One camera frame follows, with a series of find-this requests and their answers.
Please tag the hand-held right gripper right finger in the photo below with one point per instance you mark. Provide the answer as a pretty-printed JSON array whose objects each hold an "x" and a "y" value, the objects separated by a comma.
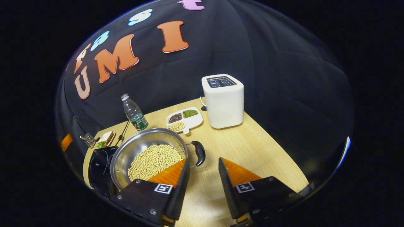
[{"x": 226, "y": 189}]

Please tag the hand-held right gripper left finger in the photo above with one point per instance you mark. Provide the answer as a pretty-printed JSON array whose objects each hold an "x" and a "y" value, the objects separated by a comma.
[{"x": 180, "y": 192}]

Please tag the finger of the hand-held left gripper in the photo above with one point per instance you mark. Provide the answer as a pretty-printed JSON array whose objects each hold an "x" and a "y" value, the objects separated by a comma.
[{"x": 66, "y": 142}]

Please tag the black induction cooktop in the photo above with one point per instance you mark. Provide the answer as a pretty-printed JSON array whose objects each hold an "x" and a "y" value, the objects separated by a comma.
[{"x": 99, "y": 167}]

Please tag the stainless steel pot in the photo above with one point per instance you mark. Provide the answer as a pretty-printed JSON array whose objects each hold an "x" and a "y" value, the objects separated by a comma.
[{"x": 132, "y": 148}]

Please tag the sandwich with lettuce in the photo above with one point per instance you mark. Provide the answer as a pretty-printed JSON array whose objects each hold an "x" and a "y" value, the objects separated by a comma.
[{"x": 106, "y": 137}]

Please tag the pile of soybeans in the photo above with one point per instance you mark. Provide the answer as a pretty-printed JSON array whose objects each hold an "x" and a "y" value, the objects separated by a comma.
[{"x": 154, "y": 160}]

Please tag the small heap of yellow beans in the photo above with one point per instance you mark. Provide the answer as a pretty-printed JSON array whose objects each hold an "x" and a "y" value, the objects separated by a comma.
[{"x": 176, "y": 126}]

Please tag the white divided tray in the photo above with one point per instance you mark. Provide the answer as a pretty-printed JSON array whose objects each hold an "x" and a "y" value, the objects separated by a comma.
[{"x": 195, "y": 121}]

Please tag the clear plastic water bottle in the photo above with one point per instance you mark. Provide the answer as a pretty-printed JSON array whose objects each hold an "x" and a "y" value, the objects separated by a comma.
[{"x": 132, "y": 112}]

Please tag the pile of red beans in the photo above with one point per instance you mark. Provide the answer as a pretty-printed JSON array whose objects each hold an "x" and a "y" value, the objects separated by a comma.
[{"x": 175, "y": 118}]

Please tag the pile of green beans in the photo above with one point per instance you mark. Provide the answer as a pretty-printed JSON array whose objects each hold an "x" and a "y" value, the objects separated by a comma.
[{"x": 190, "y": 113}]

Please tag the white toaster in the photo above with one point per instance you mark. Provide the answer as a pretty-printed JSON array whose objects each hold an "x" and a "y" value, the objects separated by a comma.
[{"x": 222, "y": 104}]

